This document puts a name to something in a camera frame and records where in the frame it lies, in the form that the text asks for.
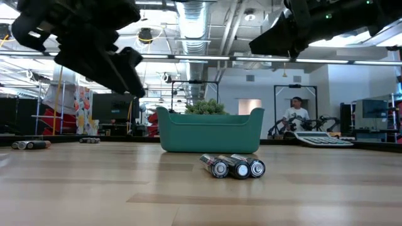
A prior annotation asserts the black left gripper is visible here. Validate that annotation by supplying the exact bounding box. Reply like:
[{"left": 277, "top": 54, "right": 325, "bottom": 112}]
[{"left": 11, "top": 0, "right": 146, "bottom": 98}]

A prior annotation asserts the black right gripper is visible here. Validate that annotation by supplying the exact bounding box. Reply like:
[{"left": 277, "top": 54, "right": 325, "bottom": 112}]
[{"left": 249, "top": 0, "right": 383, "bottom": 59}]

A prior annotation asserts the black AA battery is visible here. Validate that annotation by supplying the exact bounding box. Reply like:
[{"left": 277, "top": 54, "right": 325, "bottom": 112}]
[
  {"left": 231, "top": 153, "right": 266, "bottom": 179},
  {"left": 200, "top": 153, "right": 230, "bottom": 179},
  {"left": 217, "top": 154, "right": 251, "bottom": 180}
]

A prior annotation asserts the black computer monitor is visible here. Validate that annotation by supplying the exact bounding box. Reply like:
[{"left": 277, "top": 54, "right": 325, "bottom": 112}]
[{"left": 91, "top": 92, "right": 141, "bottom": 125}]

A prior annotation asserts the round ceiling fixture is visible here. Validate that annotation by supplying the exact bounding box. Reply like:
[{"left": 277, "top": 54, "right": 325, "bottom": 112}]
[{"left": 243, "top": 8, "right": 256, "bottom": 22}]

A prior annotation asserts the black ceiling device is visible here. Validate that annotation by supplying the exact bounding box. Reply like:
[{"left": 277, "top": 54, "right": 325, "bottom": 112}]
[
  {"left": 138, "top": 27, "right": 154, "bottom": 45},
  {"left": 0, "top": 23, "right": 13, "bottom": 41}
]

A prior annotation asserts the colourful patterned cloth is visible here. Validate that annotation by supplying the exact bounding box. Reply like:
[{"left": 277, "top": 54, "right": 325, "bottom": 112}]
[{"left": 73, "top": 86, "right": 99, "bottom": 136}]

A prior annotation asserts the bright ceiling light panel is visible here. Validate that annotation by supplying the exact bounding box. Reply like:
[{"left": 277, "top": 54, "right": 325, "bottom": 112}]
[{"left": 309, "top": 33, "right": 359, "bottom": 48}]

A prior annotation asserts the white sheet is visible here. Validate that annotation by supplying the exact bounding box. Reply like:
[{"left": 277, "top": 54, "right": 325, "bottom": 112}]
[{"left": 42, "top": 75, "right": 78, "bottom": 116}]

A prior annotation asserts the red furniture piece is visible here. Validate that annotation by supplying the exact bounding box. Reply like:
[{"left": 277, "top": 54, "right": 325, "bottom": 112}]
[
  {"left": 146, "top": 112, "right": 160, "bottom": 136},
  {"left": 41, "top": 108, "right": 77, "bottom": 136}
]

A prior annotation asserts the person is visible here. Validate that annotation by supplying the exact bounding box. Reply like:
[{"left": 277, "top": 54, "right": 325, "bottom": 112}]
[{"left": 281, "top": 96, "right": 311, "bottom": 132}]

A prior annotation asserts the grey metal rack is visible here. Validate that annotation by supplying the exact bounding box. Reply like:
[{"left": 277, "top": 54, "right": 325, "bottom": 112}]
[{"left": 31, "top": 80, "right": 67, "bottom": 136}]

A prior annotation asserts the long LED light bar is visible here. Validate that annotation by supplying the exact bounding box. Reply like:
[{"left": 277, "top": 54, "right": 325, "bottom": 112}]
[{"left": 0, "top": 50, "right": 402, "bottom": 67}]

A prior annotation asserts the black cabinet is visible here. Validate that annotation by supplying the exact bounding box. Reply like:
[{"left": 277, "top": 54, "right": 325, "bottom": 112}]
[
  {"left": 0, "top": 97, "right": 38, "bottom": 136},
  {"left": 340, "top": 102, "right": 357, "bottom": 132}
]

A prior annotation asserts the green artificial succulent plant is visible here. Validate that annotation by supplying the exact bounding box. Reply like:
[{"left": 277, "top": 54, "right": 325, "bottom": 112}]
[{"left": 183, "top": 98, "right": 229, "bottom": 116}]

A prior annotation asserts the white desk calculator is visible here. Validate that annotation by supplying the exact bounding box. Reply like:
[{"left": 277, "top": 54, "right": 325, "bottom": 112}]
[{"left": 293, "top": 131, "right": 355, "bottom": 148}]

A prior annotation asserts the teal plastic bin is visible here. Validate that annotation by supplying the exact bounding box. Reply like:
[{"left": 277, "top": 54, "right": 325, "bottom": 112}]
[{"left": 156, "top": 105, "right": 266, "bottom": 154}]

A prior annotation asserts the silver ventilation duct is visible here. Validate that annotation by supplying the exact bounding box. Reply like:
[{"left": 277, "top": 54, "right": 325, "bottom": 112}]
[
  {"left": 174, "top": 0, "right": 212, "bottom": 101},
  {"left": 251, "top": 9, "right": 285, "bottom": 57}
]

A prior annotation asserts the black gantry frame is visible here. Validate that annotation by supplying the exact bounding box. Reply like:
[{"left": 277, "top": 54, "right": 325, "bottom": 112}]
[
  {"left": 171, "top": 80, "right": 220, "bottom": 114},
  {"left": 273, "top": 83, "right": 318, "bottom": 126}
]

